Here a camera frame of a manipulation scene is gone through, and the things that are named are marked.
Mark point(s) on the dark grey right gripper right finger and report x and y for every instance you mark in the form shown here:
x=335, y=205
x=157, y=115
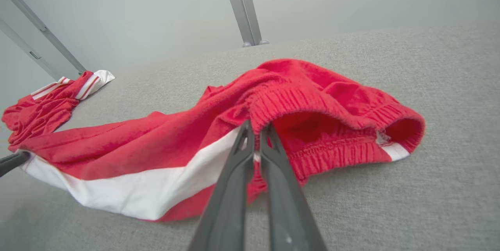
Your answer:
x=287, y=219

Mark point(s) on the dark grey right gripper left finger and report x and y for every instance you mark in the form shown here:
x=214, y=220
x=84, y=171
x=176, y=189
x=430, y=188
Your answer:
x=226, y=212

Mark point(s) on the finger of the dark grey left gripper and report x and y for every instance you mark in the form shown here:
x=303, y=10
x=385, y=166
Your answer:
x=11, y=162

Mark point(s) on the red basketball jersey white trim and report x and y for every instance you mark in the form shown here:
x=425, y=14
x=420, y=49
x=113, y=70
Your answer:
x=39, y=114

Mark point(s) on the red shorts with white stripes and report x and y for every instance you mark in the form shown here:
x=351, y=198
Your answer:
x=156, y=145

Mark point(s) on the grey metal partition rail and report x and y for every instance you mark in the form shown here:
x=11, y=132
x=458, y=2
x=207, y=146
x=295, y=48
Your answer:
x=27, y=50
x=47, y=34

